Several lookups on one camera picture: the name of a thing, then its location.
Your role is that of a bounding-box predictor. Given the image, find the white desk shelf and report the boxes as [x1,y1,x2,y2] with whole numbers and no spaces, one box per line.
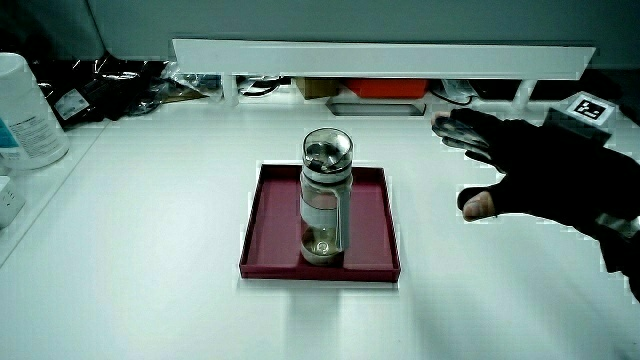
[172,38,597,111]

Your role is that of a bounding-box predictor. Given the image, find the brown cardboard box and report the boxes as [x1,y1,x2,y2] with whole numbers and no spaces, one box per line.
[294,76,342,100]

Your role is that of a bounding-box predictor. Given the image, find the person's right hand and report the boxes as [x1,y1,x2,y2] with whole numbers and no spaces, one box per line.
[431,91,640,237]

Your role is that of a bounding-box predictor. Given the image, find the dark red tray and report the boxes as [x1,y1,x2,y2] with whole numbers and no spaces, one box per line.
[238,162,403,284]

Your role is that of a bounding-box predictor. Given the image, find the white power adapter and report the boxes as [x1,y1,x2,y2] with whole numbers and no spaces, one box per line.
[0,175,27,230]

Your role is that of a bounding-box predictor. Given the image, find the clear plastic bag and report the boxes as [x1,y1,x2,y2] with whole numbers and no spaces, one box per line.
[160,62,224,104]

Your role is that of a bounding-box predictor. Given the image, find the orange box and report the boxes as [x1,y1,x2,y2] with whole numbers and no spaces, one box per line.
[344,78,430,100]

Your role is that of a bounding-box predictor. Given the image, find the grey flat tray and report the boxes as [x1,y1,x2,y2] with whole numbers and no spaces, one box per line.
[327,97,427,118]

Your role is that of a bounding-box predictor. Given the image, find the person's right forearm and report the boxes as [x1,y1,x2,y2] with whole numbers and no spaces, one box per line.
[596,214,640,304]

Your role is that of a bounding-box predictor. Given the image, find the clear bottle with grey lid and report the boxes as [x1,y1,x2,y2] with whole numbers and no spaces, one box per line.
[298,126,355,267]

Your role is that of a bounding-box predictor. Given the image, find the black cable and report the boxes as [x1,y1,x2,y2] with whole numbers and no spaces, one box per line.
[430,82,474,107]
[238,76,282,98]

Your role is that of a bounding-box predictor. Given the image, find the large white jar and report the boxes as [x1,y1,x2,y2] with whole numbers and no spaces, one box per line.
[0,52,71,172]

